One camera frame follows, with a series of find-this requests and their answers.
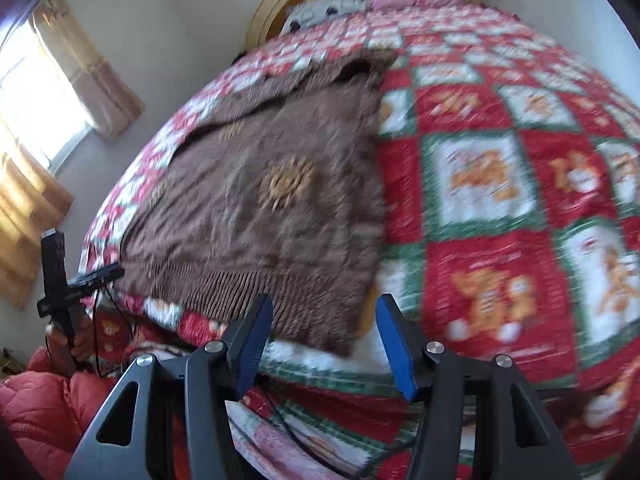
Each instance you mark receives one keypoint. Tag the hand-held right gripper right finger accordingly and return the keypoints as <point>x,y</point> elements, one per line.
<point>396,350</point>

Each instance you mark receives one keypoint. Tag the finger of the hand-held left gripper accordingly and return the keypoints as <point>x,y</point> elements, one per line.
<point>97,279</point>

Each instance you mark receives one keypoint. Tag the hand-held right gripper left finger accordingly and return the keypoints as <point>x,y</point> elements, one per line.
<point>254,345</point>

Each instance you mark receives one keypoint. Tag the brown knitted sweater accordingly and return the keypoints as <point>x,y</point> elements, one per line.
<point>260,220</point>

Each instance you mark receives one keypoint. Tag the person's left hand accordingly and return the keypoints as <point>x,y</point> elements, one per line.
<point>86,345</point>

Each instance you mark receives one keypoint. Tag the yellow patterned curtain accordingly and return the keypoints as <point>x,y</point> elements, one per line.
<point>25,220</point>

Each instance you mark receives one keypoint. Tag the sliding glass window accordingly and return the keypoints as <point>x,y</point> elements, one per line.
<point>30,90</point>

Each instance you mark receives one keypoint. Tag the cream patterned curtain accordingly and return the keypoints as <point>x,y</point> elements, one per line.
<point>100,75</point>

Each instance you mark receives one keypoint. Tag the red checked bear bedspread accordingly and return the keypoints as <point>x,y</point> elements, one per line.
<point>475,110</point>

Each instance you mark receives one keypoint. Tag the cream wooden headboard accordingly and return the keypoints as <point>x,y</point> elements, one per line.
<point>277,2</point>

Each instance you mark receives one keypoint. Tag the grey patterned pillow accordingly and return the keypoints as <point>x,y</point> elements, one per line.
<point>320,10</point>

